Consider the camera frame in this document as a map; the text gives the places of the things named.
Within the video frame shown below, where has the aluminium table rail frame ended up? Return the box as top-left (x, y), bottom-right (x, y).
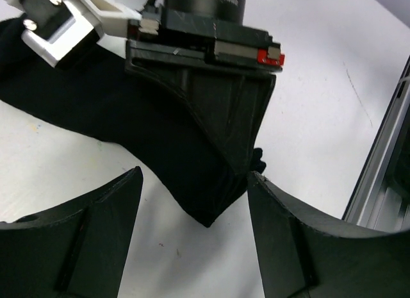
top-left (342, 61), bottom-right (409, 232)

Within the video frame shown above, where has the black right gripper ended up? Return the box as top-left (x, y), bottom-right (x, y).
top-left (126, 0), bottom-right (285, 173)

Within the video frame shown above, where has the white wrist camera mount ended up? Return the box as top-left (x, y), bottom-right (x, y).
top-left (4, 0), bottom-right (142, 67)

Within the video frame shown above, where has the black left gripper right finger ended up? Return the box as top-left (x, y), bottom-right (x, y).
top-left (248, 172), bottom-right (409, 297)

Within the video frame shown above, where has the black sock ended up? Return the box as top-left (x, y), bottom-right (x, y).
top-left (1, 17), bottom-right (247, 227)

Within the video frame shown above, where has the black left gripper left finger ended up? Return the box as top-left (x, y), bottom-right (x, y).
top-left (1, 167), bottom-right (143, 297)

